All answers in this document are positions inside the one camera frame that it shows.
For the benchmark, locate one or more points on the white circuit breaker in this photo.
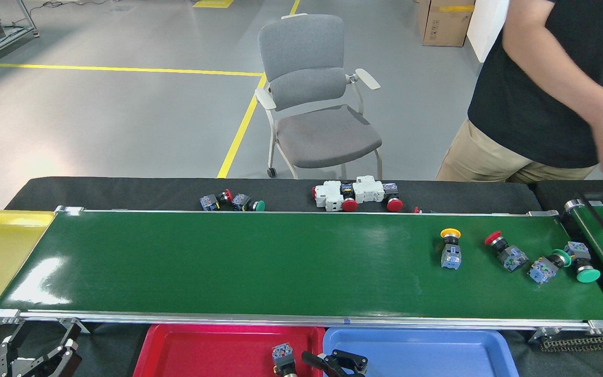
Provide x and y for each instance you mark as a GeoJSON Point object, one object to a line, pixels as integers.
{"type": "Point", "coordinates": [368, 189]}
{"type": "Point", "coordinates": [331, 196]}

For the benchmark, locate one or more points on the green mushroom button switch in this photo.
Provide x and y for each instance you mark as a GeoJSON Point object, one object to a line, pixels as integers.
{"type": "Point", "coordinates": [588, 275]}
{"type": "Point", "coordinates": [241, 201]}

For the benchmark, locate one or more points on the person's right forearm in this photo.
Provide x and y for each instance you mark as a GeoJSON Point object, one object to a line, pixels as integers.
{"type": "Point", "coordinates": [579, 89]}

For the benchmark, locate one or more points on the blue plastic tray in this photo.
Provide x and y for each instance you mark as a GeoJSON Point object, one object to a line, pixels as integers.
{"type": "Point", "coordinates": [427, 358]}

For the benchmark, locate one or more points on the long green conveyor belt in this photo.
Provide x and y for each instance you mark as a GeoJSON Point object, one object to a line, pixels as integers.
{"type": "Point", "coordinates": [280, 262]}

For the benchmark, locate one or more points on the red plastic tray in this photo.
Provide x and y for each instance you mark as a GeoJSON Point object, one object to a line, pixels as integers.
{"type": "Point", "coordinates": [202, 356]}

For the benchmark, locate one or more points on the person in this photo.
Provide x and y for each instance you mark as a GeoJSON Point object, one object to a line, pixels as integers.
{"type": "Point", "coordinates": [516, 104]}

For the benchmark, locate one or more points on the grey office chair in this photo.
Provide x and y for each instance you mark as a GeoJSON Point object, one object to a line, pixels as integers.
{"type": "Point", "coordinates": [301, 47]}

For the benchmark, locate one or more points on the cardboard box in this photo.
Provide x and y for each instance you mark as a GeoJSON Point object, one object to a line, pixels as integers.
{"type": "Point", "coordinates": [445, 23]}

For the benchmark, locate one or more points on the aluminium frame rack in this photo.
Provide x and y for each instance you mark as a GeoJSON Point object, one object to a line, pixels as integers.
{"type": "Point", "coordinates": [8, 36]}

